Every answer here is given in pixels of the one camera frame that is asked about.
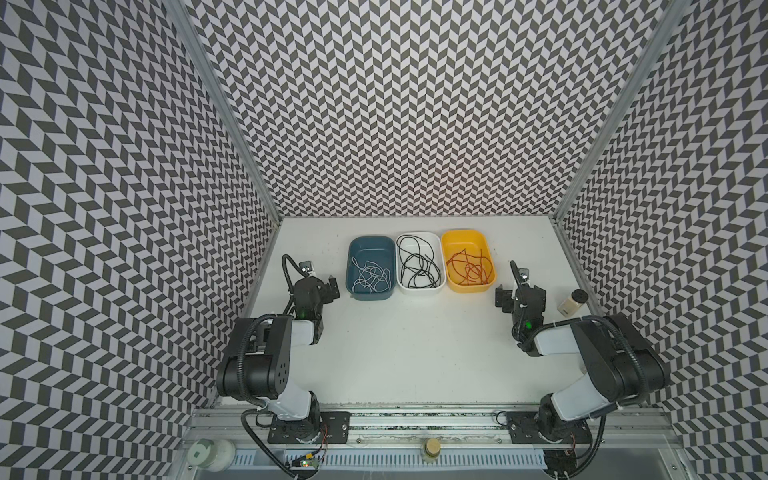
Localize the brass knob on rail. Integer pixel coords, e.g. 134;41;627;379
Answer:
422;438;442;463

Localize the white tape roll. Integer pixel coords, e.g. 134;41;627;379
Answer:
186;439;237;472

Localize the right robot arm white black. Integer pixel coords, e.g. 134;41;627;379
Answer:
494;261;671;444

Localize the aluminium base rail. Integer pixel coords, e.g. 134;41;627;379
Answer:
185;404;685;451

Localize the yellow plastic bin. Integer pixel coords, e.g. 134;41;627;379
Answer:
441;229;496;294

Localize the small jar right black lid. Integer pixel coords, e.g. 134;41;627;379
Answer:
558;289;589;318

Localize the dark teal plastic bin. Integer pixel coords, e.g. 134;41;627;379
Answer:
345;235;396;301

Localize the white plastic bin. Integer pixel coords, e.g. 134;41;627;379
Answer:
395;231;447;296

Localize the pile red cable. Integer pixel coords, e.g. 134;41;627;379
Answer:
446;248;497;286

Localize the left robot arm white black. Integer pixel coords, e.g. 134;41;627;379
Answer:
216;254;349;445

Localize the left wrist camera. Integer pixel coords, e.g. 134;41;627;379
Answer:
299;260;315;277

